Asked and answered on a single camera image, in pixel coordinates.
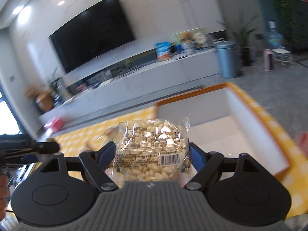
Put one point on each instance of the orange cardboard box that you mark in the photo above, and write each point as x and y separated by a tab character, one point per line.
240	134

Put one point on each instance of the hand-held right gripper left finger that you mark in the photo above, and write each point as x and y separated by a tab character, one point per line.
107	155

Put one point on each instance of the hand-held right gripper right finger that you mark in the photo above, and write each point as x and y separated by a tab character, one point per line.
197	155

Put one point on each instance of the green white picture card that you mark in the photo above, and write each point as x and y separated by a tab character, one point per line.
176	41

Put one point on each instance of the clear bag of peanuts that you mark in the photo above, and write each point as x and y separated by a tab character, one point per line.
149	149

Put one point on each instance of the small round paper fan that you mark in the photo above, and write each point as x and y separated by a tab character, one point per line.
201	38

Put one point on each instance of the yellow checked tablecloth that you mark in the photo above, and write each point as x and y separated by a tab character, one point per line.
276	125

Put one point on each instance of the pink plastic box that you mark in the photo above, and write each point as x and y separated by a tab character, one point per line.
54	124

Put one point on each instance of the black wall television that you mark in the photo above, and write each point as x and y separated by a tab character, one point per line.
92	33

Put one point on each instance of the white marble tv console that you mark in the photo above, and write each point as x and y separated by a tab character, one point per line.
125	84

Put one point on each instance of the small pink heater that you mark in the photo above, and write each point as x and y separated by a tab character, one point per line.
269	61

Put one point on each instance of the tall leafy plant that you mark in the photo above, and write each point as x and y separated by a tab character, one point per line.
279	7

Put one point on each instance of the potted long-leaf plant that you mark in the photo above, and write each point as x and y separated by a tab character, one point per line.
244	43

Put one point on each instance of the white round stool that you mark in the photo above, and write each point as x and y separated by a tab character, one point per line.
282	56

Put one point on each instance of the brown teddy bear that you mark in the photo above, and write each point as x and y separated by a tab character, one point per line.
185	36

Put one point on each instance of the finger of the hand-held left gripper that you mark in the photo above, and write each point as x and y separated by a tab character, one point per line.
47	147

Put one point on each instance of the person's left hand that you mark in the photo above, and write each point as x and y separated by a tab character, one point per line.
3	195

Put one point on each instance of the brown round vase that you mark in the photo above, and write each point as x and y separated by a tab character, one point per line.
45	102

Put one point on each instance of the blue water jug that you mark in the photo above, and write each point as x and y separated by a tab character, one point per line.
274	39

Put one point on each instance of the grey trash can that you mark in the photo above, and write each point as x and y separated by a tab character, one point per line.
226	60

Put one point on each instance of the blue snack bag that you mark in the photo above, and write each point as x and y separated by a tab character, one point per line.
163	51

